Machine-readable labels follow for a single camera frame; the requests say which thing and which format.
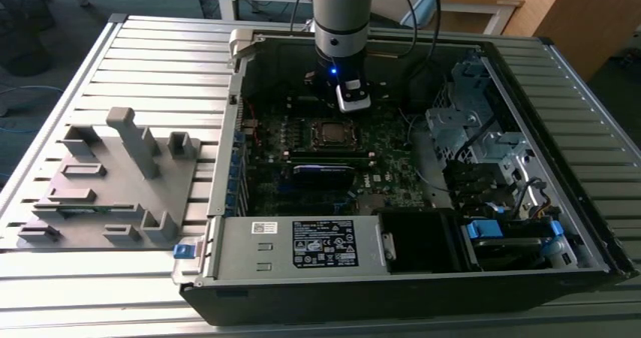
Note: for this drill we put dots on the blue plastic clip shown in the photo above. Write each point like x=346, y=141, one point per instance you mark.
x=556, y=229

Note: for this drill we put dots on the green motherboard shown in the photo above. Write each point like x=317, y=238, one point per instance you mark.
x=401, y=165

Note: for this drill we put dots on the blue disk carrier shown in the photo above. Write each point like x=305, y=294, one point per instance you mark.
x=483, y=229

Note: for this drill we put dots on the installed RAM stick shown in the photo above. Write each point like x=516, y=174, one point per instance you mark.
x=329, y=154

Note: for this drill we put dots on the blue case latch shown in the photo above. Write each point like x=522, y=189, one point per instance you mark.
x=183, y=251

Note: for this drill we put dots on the wooden cabinet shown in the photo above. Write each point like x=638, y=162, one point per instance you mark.
x=591, y=15

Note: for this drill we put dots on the black disk drive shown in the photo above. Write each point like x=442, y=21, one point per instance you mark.
x=506, y=251

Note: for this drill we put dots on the silver chipset heatsink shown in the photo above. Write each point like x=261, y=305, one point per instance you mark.
x=373, y=203

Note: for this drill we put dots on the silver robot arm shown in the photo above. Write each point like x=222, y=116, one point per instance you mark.
x=341, y=15

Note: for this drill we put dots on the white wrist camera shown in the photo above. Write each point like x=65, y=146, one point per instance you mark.
x=355, y=97

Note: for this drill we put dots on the silver power supply unit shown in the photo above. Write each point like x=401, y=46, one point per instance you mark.
x=241, y=251

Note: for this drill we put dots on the black office chair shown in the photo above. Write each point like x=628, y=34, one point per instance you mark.
x=26, y=52

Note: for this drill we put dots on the grey plastic case latch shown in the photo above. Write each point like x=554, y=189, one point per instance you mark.
x=241, y=41

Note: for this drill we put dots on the green RAM stick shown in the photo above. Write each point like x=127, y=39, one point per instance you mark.
x=83, y=210

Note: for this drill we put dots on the black PC case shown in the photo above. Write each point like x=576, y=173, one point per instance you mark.
x=351, y=308

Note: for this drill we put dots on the black expansion card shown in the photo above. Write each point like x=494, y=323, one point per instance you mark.
x=323, y=178

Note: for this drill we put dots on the CPU socket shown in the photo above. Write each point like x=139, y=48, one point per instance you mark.
x=314, y=146

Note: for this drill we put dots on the silver metal drive cage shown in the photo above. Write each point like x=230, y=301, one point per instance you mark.
x=443, y=124

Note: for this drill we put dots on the silver CPU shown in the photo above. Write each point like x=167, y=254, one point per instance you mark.
x=337, y=133

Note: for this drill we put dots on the grey parts rack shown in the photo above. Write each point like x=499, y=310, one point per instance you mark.
x=126, y=191

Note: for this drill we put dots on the black plastic connector block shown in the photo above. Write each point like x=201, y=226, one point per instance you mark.
x=471, y=180

